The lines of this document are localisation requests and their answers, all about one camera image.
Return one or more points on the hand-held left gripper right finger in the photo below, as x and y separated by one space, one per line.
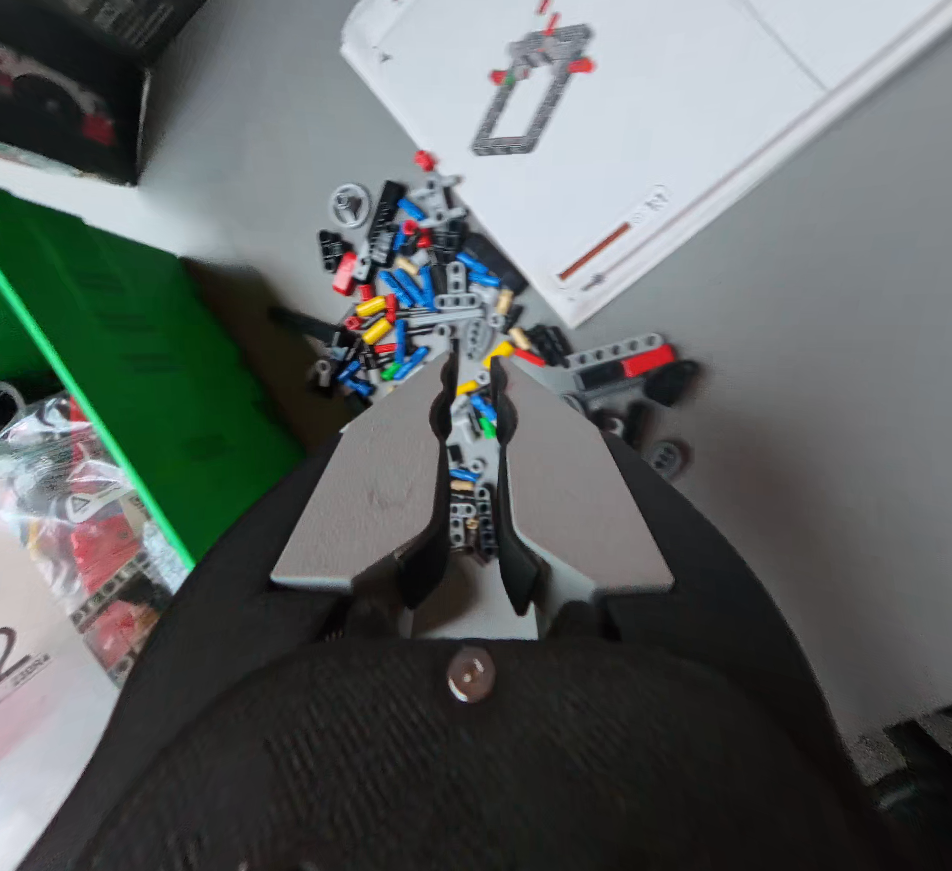
580 506

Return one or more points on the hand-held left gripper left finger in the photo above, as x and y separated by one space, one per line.
372 499

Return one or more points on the pile of lego pieces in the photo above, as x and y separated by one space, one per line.
416 276

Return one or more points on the clear bag of lego parts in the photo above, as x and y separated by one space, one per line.
97 536

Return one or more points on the lego instruction booklet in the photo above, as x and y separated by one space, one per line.
669 105

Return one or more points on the green plastic bin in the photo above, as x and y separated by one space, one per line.
134 365

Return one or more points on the white paper parts bag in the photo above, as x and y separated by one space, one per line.
44 700

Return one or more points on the narrow black cardboard box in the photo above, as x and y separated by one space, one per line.
59 105

